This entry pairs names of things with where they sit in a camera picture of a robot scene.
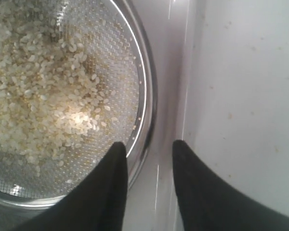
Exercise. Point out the round steel mesh sieve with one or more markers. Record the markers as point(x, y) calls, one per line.
point(125, 72)

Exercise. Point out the white plastic tray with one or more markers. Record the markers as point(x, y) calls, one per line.
point(138, 50)

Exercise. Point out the yellow and white grain mixture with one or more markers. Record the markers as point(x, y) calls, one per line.
point(38, 96)

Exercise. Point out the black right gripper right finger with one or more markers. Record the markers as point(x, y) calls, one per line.
point(208, 203)

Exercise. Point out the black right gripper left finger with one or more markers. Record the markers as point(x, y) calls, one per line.
point(97, 204)

